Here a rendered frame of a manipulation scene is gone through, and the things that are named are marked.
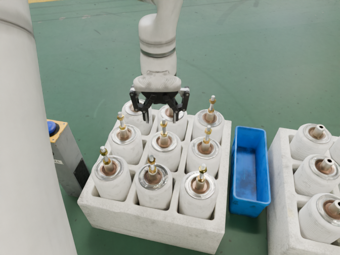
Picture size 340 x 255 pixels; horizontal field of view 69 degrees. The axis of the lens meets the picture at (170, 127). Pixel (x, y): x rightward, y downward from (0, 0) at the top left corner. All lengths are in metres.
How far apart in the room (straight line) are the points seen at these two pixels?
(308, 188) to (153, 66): 0.52
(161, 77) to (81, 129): 0.71
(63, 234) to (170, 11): 0.36
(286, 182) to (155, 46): 0.53
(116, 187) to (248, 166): 0.53
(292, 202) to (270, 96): 0.69
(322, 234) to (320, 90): 0.90
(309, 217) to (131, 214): 0.43
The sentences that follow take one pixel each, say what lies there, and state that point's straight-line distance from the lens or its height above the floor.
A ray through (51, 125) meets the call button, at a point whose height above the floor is 0.33.
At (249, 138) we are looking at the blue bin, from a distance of 1.00.
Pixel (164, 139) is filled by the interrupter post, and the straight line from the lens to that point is 0.67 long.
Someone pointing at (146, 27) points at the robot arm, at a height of 0.60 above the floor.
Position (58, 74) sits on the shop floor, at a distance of 1.49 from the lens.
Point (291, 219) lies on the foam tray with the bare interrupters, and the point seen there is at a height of 0.18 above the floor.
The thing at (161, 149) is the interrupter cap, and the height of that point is 0.25.
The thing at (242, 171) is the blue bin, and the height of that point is 0.00.
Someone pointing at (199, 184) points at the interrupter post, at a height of 0.27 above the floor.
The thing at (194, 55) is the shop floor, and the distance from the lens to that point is 1.53.
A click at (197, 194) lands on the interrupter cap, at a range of 0.61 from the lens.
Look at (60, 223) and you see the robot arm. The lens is 0.17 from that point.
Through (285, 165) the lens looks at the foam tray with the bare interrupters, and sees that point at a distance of 0.81.
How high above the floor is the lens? 0.80
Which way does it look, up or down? 48 degrees down
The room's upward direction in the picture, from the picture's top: straight up
